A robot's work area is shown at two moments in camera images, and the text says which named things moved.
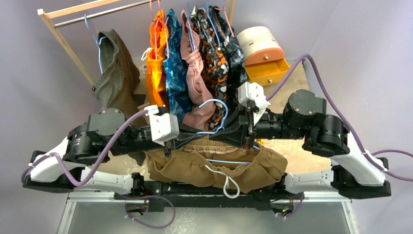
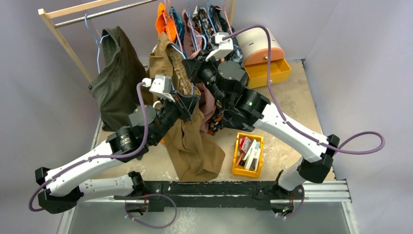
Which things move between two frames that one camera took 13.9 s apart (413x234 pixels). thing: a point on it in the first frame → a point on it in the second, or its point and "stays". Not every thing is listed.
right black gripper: x=246 y=128 → x=196 y=68
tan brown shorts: x=209 y=161 → x=199 y=152
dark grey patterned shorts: x=232 y=48 stays
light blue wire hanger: x=222 y=126 → x=184 y=58
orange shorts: x=157 y=52 → x=164 y=24
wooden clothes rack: x=46 y=12 stays
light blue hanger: x=94 y=38 stays
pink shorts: x=201 y=114 stays
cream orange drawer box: x=264 y=55 stays
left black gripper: x=185 y=133 → x=185 y=104
